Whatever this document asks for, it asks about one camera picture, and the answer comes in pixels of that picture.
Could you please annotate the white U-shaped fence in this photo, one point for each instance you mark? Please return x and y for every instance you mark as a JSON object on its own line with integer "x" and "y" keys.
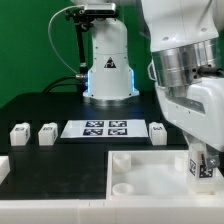
{"x": 202, "y": 210}

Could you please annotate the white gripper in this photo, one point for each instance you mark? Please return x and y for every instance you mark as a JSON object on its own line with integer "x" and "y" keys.
{"x": 200, "y": 114}

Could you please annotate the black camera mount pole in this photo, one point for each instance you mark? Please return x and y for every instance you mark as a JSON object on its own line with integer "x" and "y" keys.
{"x": 82, "y": 24}

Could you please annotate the white square table top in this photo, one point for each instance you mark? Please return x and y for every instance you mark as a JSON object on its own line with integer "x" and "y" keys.
{"x": 152, "y": 174}

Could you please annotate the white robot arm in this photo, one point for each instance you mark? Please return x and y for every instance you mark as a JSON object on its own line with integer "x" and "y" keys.
{"x": 185, "y": 66}

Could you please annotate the black camera on mount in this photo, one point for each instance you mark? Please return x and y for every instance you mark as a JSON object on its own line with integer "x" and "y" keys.
{"x": 104, "y": 9}

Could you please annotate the white marker sheet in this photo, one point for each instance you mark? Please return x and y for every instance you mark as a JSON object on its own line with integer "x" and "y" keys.
{"x": 131, "y": 128}

